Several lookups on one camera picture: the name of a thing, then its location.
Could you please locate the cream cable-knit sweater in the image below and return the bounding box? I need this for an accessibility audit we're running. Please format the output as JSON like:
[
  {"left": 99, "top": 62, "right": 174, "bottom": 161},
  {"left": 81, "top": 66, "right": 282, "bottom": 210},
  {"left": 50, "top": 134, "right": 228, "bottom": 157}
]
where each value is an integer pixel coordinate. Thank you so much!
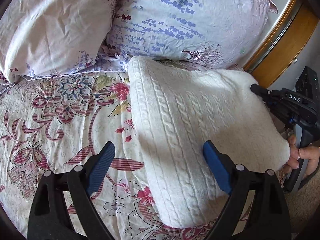
[{"left": 127, "top": 56, "right": 290, "bottom": 228}]

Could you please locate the person's right hand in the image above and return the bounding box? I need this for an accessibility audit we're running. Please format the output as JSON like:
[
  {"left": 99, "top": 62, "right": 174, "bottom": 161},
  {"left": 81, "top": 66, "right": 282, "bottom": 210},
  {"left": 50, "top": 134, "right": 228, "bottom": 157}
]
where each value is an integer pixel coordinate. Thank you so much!
[{"left": 283, "top": 134, "right": 319, "bottom": 179}]

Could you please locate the wooden bed headboard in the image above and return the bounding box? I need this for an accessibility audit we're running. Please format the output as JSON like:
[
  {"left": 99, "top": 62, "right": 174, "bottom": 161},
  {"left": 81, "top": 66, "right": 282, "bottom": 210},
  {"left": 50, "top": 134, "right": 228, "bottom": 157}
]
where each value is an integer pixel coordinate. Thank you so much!
[{"left": 240, "top": 0, "right": 318, "bottom": 89}]

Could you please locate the white blue-lavender pillow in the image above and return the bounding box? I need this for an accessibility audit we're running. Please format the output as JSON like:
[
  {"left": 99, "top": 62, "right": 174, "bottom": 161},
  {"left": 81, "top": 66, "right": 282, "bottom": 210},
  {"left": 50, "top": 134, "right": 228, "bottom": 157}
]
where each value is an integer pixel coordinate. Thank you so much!
[{"left": 106, "top": 0, "right": 277, "bottom": 68}]

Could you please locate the floral bed sheet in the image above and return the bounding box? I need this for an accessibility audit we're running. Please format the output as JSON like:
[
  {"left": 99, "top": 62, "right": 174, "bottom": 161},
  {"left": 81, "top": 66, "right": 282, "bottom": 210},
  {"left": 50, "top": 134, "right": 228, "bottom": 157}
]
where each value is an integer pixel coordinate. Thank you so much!
[{"left": 1, "top": 72, "right": 215, "bottom": 239}]

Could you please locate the pale pink floral pillow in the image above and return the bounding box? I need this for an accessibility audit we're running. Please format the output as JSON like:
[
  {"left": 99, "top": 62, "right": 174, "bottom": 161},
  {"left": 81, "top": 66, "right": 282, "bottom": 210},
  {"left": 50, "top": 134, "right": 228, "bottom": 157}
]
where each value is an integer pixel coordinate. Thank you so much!
[{"left": 1, "top": 0, "right": 117, "bottom": 85}]

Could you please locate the black camera box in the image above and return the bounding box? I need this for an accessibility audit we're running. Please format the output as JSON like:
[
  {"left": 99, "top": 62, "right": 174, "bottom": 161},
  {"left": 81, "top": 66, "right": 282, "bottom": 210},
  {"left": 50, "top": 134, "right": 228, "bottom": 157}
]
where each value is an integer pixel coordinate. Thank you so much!
[{"left": 295, "top": 66, "right": 319, "bottom": 104}]

